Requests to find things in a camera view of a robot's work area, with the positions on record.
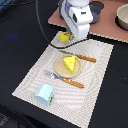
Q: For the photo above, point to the wooden handled toy knife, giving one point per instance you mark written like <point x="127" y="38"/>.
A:
<point x="80" y="56"/>

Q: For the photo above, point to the yellow butter box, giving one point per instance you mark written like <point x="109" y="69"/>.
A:
<point x="66" y="36"/>

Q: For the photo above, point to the round wooden plate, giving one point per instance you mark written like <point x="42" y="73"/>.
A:
<point x="61" y="69"/>

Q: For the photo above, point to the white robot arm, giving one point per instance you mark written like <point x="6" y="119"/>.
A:
<point x="77" y="3"/>

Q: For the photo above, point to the small grey frying pan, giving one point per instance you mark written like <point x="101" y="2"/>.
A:
<point x="96" y="7"/>

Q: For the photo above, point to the yellow cheese wedge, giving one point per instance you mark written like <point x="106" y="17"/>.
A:
<point x="69" y="62"/>

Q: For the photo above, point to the cream bowl on stove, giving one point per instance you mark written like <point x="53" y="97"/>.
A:
<point x="122" y="14"/>

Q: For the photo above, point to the wooden handled toy fork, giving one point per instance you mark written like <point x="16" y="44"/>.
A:
<point x="66" y="80"/>

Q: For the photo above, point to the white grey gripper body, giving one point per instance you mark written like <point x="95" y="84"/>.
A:
<point x="78" y="19"/>

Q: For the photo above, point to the beige woven placemat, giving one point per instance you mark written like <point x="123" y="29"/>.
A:
<point x="70" y="103"/>

